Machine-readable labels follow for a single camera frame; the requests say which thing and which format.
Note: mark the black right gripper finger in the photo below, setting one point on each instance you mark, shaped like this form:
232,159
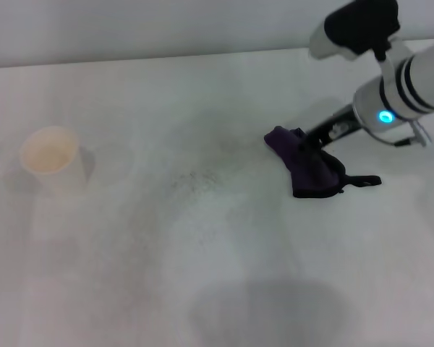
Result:
309,144

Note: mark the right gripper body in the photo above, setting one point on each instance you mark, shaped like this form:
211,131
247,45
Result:
334,130

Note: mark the purple rag with black trim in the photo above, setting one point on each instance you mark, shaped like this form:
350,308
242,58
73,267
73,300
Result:
304,170

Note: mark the white paper cup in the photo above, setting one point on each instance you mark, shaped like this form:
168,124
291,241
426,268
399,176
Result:
47,152

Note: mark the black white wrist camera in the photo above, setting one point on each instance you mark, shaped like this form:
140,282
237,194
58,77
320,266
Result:
361,21

